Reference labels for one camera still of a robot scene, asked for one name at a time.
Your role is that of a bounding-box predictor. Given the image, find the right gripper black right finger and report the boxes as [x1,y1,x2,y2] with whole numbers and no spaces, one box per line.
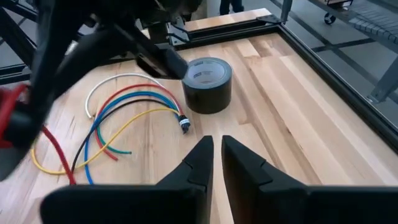
[221,134,398,224]

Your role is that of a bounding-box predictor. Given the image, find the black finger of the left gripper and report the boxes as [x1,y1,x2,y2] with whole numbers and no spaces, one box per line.
[29,0,94,134]
[51,27,137,100]

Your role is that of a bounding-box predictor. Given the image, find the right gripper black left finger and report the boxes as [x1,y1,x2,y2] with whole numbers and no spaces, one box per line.
[39,135,215,224]

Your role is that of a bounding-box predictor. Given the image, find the black wire spool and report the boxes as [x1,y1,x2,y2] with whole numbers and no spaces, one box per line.
[0,83,43,182]

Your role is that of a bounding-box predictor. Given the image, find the thin red wire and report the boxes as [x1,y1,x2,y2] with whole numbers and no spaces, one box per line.
[41,125,77,186]

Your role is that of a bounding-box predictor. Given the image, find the person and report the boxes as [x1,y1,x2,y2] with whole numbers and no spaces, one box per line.
[219,0,245,16]

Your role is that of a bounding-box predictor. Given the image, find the grey metal cart on castors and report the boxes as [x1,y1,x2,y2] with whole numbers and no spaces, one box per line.
[279,0,398,104]

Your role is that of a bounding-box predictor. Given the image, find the white cable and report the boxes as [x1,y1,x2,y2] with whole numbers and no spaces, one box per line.
[84,73,164,120]

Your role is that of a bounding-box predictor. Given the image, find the grey duct tape roll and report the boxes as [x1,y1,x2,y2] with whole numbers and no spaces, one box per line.
[181,57,234,115]

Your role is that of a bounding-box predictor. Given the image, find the white label cable tie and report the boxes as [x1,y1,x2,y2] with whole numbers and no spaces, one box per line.
[177,114,192,135]

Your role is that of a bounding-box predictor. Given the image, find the green cable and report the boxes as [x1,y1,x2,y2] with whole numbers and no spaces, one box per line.
[95,124,132,156]

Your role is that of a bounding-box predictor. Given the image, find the yellow cable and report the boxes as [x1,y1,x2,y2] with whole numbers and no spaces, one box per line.
[30,107,182,176]

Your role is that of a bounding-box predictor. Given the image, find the blue cable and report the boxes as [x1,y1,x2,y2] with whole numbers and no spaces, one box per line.
[83,90,183,185]

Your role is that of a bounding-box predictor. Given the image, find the black cable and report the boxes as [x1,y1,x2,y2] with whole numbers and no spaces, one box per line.
[70,98,175,174]

